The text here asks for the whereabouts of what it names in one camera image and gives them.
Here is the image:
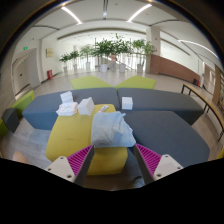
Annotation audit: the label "row of potted plants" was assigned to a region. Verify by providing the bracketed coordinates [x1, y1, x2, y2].
[59, 33, 157, 74]

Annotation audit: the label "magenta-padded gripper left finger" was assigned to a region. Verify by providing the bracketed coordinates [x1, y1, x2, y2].
[44, 145, 96, 188]

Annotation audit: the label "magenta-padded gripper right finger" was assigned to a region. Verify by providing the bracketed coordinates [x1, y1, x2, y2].
[133, 143, 184, 185]

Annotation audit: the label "stack of white tissue packs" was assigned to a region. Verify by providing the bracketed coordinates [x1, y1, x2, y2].
[59, 90, 74, 104]

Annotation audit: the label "yellow framed wall picture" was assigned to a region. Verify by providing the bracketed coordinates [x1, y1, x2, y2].
[45, 47, 54, 59]

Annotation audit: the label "ceiling strip lights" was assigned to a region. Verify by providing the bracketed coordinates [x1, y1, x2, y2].
[60, 3, 219, 59]

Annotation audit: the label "lime green ottoman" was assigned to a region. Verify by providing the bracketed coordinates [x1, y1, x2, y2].
[115, 75, 157, 90]
[70, 75, 114, 90]

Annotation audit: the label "small white box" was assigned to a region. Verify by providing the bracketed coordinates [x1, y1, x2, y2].
[121, 96, 134, 111]

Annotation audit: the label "dark grey seat block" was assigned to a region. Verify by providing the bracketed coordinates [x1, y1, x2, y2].
[1, 107, 20, 134]

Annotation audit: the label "blue-grey upholstered ottoman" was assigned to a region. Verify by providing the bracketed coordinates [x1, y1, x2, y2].
[22, 88, 121, 131]

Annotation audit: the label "lime green seat block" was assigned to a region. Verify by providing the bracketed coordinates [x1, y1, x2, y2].
[0, 89, 35, 138]

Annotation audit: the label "large white box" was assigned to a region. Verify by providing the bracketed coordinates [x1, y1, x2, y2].
[77, 96, 96, 117]

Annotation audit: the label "grey upholstered ottoman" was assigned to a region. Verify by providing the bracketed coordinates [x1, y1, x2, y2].
[117, 87, 204, 126]
[121, 109, 211, 168]

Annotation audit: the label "yellow upholstered ottoman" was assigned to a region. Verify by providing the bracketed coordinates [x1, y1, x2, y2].
[45, 103, 129, 177]

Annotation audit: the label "wooden bench with black frame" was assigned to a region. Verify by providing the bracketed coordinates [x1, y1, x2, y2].
[180, 83, 224, 143]

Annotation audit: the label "light blue towel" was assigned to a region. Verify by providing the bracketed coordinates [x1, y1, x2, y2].
[90, 110, 137, 149]

